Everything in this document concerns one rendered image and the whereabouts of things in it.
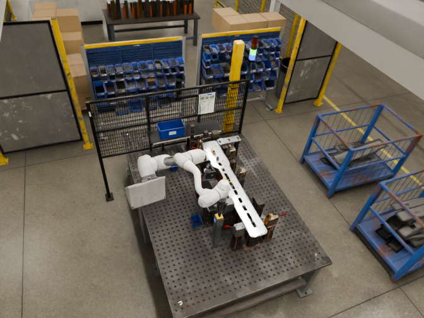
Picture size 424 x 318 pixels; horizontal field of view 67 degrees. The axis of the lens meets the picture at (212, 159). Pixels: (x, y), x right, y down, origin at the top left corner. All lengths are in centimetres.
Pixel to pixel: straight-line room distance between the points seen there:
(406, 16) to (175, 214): 306
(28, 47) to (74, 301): 295
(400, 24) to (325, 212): 421
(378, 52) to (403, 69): 7
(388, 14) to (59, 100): 453
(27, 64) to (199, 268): 320
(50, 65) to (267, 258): 347
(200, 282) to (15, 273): 218
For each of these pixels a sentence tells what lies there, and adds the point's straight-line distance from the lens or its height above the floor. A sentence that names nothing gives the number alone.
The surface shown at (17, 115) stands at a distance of 509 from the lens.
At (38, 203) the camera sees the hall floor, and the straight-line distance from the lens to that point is 486.
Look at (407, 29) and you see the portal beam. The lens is 72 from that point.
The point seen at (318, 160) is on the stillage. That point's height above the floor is 17.
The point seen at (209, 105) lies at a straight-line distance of 400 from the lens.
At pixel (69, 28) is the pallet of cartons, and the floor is 80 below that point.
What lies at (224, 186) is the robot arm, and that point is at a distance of 257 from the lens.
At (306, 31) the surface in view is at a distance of 574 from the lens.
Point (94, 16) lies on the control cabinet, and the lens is 958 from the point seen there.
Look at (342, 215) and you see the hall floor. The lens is 488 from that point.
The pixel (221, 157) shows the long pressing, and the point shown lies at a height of 100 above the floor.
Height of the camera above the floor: 352
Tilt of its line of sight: 44 degrees down
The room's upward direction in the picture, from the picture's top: 6 degrees clockwise
